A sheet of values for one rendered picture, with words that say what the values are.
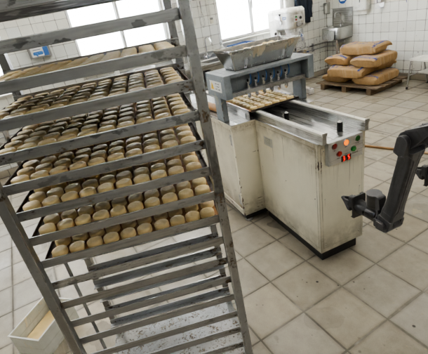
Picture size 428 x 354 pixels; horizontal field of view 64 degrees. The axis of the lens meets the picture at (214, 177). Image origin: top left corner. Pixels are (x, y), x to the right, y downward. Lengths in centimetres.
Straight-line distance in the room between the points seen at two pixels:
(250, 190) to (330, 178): 78
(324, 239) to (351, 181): 40
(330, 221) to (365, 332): 63
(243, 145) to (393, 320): 140
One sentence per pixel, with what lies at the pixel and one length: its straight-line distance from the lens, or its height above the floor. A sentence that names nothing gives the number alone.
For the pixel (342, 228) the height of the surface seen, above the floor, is 21.
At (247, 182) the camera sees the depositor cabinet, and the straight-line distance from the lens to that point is 262.
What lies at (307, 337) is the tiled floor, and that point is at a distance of 201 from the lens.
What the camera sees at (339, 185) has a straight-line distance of 215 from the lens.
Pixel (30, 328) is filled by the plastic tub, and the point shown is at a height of 7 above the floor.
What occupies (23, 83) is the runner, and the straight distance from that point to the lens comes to 101.
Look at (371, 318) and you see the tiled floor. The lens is 212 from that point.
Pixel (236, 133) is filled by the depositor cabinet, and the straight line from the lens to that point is 244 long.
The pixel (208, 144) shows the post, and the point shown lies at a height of 124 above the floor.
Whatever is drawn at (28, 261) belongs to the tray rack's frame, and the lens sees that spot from 120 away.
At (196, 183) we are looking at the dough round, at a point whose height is 106.
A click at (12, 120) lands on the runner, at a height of 142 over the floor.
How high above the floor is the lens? 159
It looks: 26 degrees down
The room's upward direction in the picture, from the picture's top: 11 degrees counter-clockwise
